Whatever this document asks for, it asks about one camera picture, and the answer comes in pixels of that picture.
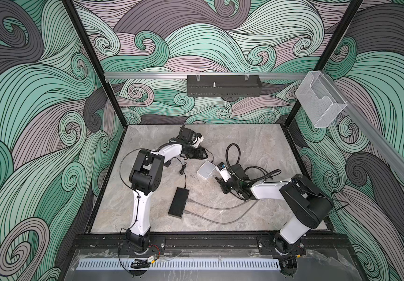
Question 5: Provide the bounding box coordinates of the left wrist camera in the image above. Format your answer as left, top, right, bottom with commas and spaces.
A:
191, 133, 204, 148

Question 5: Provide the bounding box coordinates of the black power adapter with cable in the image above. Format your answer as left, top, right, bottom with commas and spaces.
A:
175, 158, 187, 189

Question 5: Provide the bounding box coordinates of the black cable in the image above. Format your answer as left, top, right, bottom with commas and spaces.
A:
233, 164, 284, 201

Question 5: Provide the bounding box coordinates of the black wall tray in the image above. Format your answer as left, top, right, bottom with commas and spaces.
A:
186, 76, 263, 98

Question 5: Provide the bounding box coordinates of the aluminium wall rail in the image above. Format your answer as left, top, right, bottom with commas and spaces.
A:
104, 71, 307, 80

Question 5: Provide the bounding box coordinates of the white slotted cable duct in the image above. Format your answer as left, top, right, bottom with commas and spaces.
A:
76, 258, 281, 271

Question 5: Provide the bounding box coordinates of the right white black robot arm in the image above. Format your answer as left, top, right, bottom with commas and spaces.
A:
216, 143, 348, 254

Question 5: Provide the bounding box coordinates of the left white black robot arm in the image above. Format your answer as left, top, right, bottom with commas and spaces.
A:
126, 125, 208, 251

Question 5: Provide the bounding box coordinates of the black network switch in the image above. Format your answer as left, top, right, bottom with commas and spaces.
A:
168, 187, 189, 218

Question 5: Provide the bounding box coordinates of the white network switch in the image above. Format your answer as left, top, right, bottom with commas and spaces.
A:
197, 160, 216, 180

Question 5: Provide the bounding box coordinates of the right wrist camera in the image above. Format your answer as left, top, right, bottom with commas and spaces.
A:
216, 162, 231, 182

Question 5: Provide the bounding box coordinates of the clear plastic wall holder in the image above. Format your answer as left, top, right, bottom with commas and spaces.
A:
295, 71, 347, 128

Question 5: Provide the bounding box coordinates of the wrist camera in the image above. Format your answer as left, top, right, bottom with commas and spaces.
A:
191, 133, 204, 148
216, 162, 231, 182

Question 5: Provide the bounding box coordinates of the grey ethernet cable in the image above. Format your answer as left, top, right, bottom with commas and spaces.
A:
182, 198, 259, 226

